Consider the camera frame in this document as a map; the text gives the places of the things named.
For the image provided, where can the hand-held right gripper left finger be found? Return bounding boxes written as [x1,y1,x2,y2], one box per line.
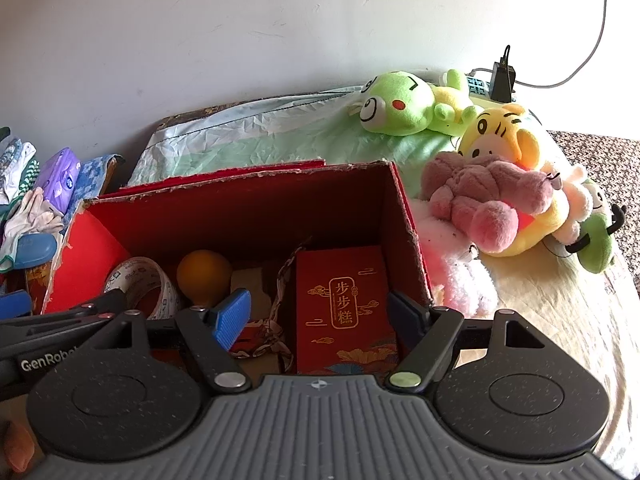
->
[82,287,252,395]

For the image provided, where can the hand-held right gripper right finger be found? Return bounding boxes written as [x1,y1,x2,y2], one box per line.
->
[384,290,566,395]

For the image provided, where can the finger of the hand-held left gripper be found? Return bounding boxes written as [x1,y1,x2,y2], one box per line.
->
[0,290,128,361]
[0,290,32,317]

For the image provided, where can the orange fruit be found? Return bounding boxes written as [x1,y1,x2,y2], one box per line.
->
[176,249,233,306]

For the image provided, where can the small red gift box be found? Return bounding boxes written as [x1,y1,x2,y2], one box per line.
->
[295,245,401,376]

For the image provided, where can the red cardboard box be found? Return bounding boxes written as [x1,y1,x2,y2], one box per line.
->
[40,159,435,376]

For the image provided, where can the person's left hand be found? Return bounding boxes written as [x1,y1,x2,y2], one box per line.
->
[0,420,36,473]

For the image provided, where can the blue slipper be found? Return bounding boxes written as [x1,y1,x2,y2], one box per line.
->
[0,234,58,273]

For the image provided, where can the white and pink plush toy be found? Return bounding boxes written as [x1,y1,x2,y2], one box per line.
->
[415,200,498,318]

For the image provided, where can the white gloves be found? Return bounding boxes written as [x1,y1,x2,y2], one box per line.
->
[2,187,66,256]

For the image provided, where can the clear tape roll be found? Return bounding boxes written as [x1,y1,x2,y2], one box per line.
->
[104,256,182,321]

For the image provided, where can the purple tissue pack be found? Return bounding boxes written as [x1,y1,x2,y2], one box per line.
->
[35,147,82,211]

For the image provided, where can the white and blue patterned cloth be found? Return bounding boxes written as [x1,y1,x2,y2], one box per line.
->
[0,137,41,206]

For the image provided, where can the cartoon printed bed sheet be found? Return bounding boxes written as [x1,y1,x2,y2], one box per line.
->
[415,125,640,480]

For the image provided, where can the blue checkered cloth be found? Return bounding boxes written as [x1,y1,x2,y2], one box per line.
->
[65,155,126,241]

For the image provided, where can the light green pillow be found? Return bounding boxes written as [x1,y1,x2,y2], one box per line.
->
[127,85,461,188]

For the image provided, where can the pale pink plush toy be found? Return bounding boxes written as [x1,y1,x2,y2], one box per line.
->
[552,165,596,246]

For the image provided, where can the green pea plush toy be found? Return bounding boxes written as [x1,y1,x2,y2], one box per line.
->
[567,180,628,275]

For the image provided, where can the yellow plush toy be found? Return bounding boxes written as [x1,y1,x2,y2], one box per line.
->
[457,105,576,258]

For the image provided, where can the green frog plush toy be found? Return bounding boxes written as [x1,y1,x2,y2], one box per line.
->
[350,67,483,136]

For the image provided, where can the white power strip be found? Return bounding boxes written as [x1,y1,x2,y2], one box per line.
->
[465,67,493,98]

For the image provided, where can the black charger adapter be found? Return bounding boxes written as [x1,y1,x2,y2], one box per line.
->
[490,45,518,103]

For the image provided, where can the charger cable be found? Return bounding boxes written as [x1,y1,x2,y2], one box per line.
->
[515,0,612,88]

